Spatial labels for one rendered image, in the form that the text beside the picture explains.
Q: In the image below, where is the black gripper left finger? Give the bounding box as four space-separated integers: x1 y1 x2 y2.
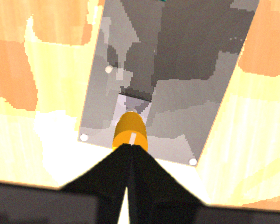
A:
0 143 132 224

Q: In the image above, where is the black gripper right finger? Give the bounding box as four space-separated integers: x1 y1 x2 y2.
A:
127 144 280 224

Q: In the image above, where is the grey circuit board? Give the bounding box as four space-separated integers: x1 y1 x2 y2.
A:
77 0 260 168

